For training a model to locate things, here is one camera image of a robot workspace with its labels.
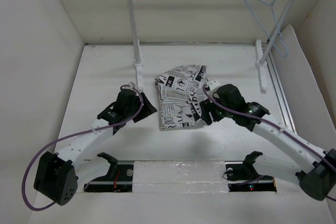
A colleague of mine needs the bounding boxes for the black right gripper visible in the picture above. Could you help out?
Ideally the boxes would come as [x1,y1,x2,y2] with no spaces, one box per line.
[199,94,235,125]

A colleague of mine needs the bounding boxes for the newspaper print trousers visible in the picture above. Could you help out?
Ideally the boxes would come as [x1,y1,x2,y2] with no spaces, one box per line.
[155,65,207,130]

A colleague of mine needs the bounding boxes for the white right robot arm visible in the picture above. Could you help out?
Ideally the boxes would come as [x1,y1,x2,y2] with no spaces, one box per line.
[200,80,335,201]

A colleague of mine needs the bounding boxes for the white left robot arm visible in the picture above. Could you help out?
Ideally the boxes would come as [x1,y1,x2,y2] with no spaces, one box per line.
[34,85,157,206]

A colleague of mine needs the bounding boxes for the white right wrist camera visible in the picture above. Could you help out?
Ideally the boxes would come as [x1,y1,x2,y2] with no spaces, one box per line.
[205,79,221,92]

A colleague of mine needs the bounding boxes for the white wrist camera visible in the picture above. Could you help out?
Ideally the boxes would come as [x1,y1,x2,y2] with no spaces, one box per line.
[120,82,137,90]
[205,79,221,92]

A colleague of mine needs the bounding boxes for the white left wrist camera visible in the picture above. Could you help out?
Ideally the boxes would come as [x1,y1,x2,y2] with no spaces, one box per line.
[120,82,137,90]

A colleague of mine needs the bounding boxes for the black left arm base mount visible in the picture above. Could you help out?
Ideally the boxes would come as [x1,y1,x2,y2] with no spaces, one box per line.
[83,152,134,193]

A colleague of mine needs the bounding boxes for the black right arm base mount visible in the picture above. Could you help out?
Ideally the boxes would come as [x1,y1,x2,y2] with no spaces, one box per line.
[222,151,277,193]

